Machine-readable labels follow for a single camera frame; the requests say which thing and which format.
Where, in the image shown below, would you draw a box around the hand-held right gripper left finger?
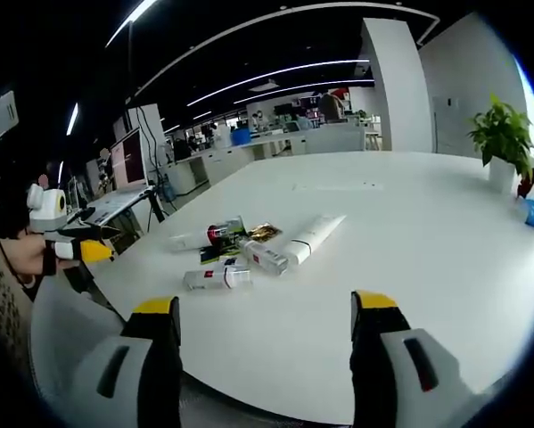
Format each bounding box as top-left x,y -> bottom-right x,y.
54,295 -> 184,428

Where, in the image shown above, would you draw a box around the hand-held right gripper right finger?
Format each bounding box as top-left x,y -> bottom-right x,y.
349,289 -> 487,428

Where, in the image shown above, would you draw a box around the white skincare tube dark cap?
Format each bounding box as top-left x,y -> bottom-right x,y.
167,216 -> 246,254

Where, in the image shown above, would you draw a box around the small white box red label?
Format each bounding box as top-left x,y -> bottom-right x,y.
183,262 -> 254,292

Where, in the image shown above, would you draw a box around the green black skincare sachet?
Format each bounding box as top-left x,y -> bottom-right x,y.
197,240 -> 242,266

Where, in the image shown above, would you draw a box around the large white skincare tube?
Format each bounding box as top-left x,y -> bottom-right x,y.
286,213 -> 348,268

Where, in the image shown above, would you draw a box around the clear skincare bottle red label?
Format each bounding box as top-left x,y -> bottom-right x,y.
235,238 -> 291,275

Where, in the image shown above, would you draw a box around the gold skincare sachet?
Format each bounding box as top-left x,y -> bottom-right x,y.
246,222 -> 284,243

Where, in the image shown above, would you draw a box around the person's left hand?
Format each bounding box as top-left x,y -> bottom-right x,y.
12,235 -> 81,276

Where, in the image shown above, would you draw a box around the side desk with keyboard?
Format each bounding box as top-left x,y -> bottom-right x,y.
72,185 -> 166,235

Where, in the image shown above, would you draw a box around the grey mesh chair back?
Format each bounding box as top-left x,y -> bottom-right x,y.
0,247 -> 34,402

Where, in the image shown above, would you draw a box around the white counter cabinets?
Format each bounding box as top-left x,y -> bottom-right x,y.
172,123 -> 366,193

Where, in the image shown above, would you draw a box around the blue white packet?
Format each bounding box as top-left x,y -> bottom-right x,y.
514,195 -> 534,229

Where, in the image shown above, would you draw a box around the white plant pot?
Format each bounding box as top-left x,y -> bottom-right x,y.
488,155 -> 519,195

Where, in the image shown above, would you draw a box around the green potted plant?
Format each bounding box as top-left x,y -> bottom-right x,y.
465,92 -> 534,180

